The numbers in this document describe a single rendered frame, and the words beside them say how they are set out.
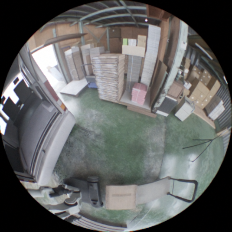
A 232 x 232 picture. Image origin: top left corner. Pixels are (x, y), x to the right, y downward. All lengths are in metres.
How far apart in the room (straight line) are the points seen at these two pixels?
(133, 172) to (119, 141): 0.61
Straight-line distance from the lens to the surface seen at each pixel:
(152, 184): 1.23
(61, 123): 1.05
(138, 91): 1.41
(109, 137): 1.26
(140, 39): 1.57
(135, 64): 1.57
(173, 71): 1.19
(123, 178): 1.27
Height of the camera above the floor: 1.21
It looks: 56 degrees down
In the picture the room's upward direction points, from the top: 2 degrees counter-clockwise
